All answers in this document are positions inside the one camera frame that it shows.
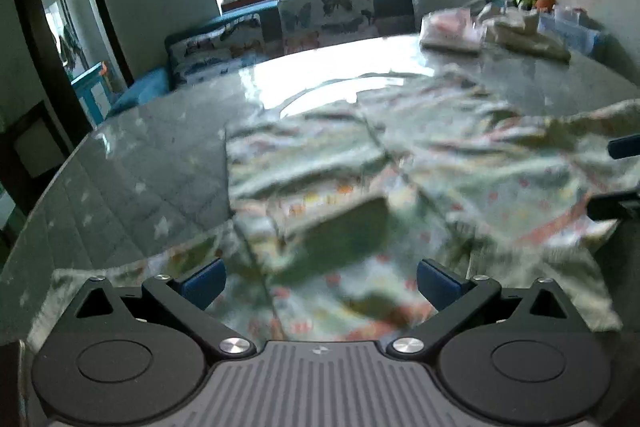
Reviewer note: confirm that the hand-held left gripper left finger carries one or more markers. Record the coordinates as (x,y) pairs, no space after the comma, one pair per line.
(205,283)

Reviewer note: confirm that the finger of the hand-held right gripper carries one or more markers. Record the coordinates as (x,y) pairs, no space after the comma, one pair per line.
(625,148)
(615,207)

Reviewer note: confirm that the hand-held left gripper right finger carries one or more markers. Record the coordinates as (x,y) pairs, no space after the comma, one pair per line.
(437,283)

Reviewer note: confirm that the colourful patterned child's shirt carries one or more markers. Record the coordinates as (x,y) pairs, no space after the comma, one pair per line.
(450,187)

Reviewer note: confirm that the clear plastic storage box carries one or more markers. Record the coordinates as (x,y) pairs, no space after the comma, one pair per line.
(575,32)

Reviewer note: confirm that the cream crumpled cloth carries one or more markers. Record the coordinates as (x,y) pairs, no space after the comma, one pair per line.
(525,37)

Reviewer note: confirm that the blue sofa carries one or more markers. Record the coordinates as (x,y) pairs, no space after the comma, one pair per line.
(145,87)

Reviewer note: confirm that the pink folded cloth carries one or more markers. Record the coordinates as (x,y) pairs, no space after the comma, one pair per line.
(450,32)

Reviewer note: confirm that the dark wooden cabinet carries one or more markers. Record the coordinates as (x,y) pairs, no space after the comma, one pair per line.
(30,147)

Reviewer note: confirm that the turquoise cabinet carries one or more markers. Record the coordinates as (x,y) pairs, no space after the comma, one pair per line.
(90,92)

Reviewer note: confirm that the butterfly print cushion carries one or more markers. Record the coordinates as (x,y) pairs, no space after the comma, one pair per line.
(325,17)
(215,52)

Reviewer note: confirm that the dark wooden door frame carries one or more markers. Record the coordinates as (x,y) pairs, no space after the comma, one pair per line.
(107,17)

